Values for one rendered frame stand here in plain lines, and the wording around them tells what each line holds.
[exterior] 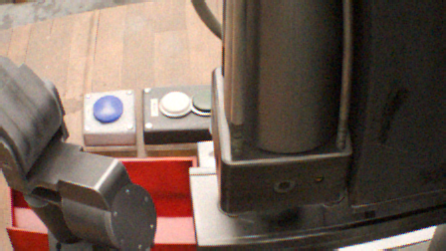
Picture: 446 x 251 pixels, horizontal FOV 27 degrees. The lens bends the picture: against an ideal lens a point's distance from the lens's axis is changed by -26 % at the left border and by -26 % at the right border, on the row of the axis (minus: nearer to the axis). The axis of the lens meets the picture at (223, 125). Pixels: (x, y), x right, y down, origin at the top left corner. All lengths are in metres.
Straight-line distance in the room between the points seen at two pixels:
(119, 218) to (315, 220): 0.15
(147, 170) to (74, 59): 0.26
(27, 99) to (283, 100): 0.21
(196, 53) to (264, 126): 0.65
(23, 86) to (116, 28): 0.63
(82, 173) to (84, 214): 0.03
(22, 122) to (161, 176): 0.43
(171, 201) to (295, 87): 0.52
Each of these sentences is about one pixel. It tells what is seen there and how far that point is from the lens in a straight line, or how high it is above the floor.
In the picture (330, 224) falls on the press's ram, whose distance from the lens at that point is 0.83.
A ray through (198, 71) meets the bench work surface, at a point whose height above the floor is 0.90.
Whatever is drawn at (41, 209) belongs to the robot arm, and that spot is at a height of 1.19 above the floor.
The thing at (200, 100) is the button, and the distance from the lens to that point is 1.25.
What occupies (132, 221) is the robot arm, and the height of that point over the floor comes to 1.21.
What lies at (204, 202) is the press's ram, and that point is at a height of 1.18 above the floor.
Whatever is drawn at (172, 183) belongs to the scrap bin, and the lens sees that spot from 1.19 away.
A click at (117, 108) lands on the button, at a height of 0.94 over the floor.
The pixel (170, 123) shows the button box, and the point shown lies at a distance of 1.24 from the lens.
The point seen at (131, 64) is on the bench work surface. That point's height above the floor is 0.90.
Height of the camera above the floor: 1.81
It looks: 45 degrees down
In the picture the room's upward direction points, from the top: 1 degrees clockwise
